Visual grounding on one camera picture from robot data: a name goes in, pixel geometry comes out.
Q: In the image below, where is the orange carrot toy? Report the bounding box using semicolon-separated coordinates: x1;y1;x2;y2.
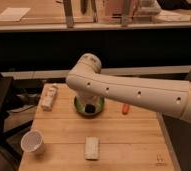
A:
122;104;129;115

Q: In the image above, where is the white sponge block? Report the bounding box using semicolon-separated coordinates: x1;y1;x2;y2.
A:
85;137;99;160

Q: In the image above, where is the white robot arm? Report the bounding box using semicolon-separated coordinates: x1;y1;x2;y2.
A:
66;53;191;123

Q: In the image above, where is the green bowl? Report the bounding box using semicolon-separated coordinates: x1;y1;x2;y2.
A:
74;96;104;117

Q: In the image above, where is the white paper sheet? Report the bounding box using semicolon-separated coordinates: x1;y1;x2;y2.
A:
0;7;30;22

